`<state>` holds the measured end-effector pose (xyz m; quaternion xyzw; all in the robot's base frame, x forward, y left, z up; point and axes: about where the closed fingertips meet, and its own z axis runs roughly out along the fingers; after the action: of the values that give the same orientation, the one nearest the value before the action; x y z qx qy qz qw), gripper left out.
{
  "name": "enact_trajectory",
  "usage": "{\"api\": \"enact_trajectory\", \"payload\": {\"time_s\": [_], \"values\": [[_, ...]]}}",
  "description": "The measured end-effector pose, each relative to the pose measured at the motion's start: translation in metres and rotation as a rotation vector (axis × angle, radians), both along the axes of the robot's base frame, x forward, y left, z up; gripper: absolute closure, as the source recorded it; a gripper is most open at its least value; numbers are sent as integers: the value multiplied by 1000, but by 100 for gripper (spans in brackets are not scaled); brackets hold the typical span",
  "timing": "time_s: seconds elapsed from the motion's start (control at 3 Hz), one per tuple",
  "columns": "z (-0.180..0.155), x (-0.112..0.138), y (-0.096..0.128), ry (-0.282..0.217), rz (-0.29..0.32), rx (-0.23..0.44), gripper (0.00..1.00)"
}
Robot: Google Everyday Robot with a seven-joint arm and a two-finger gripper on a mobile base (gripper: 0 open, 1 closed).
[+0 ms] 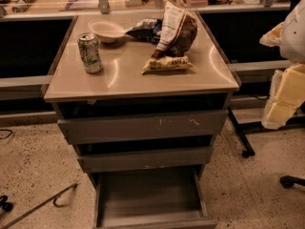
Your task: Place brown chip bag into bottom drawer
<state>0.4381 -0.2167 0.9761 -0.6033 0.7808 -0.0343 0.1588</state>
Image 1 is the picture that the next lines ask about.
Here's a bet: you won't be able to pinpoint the top grey drawer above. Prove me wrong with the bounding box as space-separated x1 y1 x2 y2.
58 110 228 145

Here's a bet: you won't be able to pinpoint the middle grey drawer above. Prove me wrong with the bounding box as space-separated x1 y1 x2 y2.
78 146 214 173

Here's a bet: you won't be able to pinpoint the white paper bowl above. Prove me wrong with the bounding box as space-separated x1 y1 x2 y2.
89 19 125 43

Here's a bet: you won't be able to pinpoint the grey drawer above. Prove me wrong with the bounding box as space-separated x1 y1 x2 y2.
92 166 217 229
78 146 214 173
58 110 228 145

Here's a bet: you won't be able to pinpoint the black cable on floor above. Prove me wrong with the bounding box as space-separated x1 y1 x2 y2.
0 128 14 140

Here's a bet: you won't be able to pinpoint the brown chip bag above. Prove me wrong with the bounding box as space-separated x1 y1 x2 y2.
142 0 197 74

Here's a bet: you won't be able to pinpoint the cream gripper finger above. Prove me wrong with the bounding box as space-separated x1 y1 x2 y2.
261 64 305 130
259 22 283 47

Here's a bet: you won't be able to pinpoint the black table leg frame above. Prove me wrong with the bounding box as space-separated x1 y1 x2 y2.
228 108 305 158

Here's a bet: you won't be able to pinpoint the black chair caster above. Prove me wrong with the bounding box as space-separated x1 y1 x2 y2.
280 176 305 188

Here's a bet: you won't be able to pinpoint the bottom grey drawer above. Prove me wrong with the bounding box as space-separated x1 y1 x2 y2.
92 166 217 229

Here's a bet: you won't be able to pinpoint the grey drawer cabinet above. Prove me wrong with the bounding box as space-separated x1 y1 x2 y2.
44 10 241 229

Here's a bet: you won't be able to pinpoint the black caster at left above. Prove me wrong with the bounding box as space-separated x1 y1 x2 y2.
0 196 13 212

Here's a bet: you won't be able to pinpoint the metal rod on floor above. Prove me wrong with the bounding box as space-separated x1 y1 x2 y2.
0 182 78 229

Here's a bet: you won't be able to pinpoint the green soda can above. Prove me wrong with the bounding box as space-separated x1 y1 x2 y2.
77 32 102 73

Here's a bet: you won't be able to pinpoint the blue chip bag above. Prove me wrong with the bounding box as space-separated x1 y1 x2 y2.
125 18 163 44

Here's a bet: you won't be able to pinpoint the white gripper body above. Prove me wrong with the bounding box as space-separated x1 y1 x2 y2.
280 0 305 63

